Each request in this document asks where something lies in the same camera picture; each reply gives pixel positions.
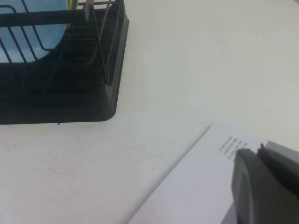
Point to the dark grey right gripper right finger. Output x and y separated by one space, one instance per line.
285 172

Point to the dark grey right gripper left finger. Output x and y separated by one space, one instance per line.
254 198

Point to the light blue round plate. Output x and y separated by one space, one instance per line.
52 31

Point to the yellow round plate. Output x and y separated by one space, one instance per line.
72 4

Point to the black plastic drip tray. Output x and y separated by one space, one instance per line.
98 105

